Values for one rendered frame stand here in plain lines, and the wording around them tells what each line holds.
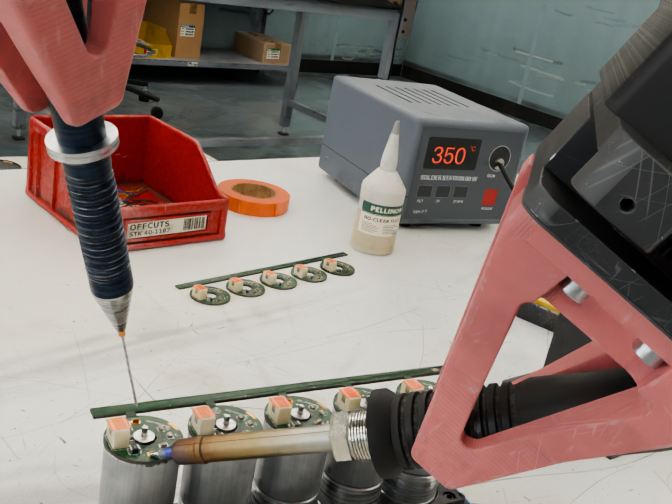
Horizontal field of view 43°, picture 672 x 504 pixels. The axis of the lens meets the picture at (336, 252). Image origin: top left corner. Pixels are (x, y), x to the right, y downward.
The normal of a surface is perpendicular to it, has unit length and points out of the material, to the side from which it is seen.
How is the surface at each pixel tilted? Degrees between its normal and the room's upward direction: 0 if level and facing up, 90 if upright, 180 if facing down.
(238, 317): 0
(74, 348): 0
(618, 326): 89
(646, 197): 89
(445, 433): 98
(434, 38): 90
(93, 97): 98
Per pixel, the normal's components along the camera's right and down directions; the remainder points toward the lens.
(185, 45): 0.69, 0.37
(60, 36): 0.84, 0.44
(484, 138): 0.45, 0.39
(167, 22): -0.71, 0.15
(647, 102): -0.27, 0.29
